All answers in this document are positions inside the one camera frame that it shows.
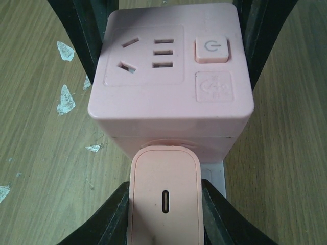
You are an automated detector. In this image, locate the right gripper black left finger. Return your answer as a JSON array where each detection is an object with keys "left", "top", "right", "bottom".
[{"left": 60, "top": 182, "right": 129, "bottom": 245}]

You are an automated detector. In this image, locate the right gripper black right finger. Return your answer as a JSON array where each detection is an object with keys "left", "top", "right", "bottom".
[{"left": 202, "top": 179, "right": 272, "bottom": 244}]

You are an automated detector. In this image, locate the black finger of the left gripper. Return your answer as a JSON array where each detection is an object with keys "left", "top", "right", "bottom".
[
  {"left": 233, "top": 0, "right": 298, "bottom": 89},
  {"left": 48, "top": 0, "right": 119, "bottom": 82}
]

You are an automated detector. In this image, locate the pink charger plug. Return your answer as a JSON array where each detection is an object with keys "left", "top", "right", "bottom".
[{"left": 127, "top": 145, "right": 204, "bottom": 244}]

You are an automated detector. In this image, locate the pink cube socket adapter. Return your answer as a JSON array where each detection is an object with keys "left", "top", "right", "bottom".
[{"left": 88, "top": 3, "right": 254, "bottom": 163}]

